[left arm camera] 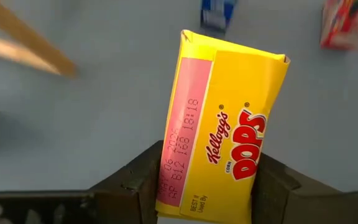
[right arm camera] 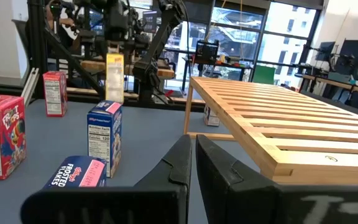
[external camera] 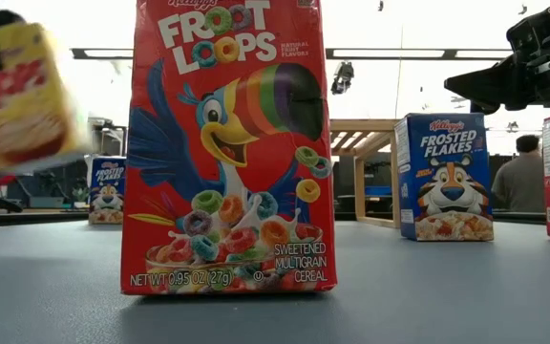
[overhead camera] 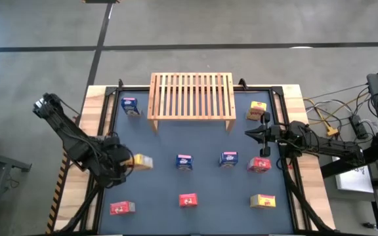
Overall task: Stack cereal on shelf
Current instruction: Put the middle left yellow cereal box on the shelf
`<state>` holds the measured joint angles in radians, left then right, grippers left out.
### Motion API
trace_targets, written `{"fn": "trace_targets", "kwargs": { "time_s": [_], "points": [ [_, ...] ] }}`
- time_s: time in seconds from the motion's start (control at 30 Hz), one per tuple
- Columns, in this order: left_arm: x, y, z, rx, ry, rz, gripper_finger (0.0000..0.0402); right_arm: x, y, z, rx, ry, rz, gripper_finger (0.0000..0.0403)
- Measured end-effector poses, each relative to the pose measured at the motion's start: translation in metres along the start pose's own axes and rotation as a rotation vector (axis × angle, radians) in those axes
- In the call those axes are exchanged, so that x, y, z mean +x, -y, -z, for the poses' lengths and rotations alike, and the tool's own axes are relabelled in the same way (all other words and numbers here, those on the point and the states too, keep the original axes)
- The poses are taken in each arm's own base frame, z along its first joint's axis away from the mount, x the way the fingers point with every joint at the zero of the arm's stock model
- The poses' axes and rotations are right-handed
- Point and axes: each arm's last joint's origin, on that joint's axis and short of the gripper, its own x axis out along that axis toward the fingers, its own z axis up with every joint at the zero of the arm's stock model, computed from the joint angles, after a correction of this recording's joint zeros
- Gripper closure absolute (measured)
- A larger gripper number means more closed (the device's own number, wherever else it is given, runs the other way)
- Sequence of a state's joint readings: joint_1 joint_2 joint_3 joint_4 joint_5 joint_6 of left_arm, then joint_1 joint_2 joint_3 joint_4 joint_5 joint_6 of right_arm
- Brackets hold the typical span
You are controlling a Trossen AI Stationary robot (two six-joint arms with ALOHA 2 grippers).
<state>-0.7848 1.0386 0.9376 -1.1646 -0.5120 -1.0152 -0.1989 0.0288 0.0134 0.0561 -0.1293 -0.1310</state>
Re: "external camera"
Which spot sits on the person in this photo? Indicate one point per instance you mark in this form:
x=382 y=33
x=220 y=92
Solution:
x=518 y=181

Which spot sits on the red tape tag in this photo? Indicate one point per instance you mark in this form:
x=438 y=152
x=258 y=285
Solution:
x=0 y=183

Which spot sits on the yellow Corn Pops box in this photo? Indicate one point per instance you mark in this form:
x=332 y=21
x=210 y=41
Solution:
x=22 y=95

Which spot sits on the wooden slatted shelf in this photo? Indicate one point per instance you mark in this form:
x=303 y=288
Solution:
x=365 y=125

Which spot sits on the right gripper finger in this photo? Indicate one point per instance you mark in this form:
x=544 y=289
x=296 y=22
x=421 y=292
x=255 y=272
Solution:
x=499 y=83
x=485 y=108

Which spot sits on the blue Frosted Flakes box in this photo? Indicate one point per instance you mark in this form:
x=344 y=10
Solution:
x=447 y=143
x=107 y=191

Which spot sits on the small potted plant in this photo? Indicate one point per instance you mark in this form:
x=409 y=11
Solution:
x=80 y=197

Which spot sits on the black table frame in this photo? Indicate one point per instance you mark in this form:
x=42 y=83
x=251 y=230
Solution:
x=41 y=219

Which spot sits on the black overhead camera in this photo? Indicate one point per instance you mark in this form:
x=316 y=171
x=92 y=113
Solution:
x=343 y=76

